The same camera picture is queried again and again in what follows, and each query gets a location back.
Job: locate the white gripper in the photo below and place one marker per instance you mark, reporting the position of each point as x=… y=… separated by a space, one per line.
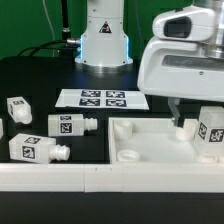
x=178 y=69

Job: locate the white square tabletop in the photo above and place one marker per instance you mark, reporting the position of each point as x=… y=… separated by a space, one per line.
x=158 y=140

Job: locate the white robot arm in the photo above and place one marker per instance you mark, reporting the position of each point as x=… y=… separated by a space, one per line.
x=105 y=47

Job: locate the white tag sheet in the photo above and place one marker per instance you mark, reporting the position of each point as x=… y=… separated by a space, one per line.
x=116 y=99

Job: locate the white front fence bar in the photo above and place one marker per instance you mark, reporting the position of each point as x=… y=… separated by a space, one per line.
x=112 y=178

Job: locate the black pole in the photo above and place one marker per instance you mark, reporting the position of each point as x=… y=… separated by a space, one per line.
x=66 y=33

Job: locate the white piece left edge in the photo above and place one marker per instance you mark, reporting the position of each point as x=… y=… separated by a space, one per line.
x=1 y=128

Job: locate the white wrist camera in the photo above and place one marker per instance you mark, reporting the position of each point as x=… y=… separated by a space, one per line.
x=194 y=24

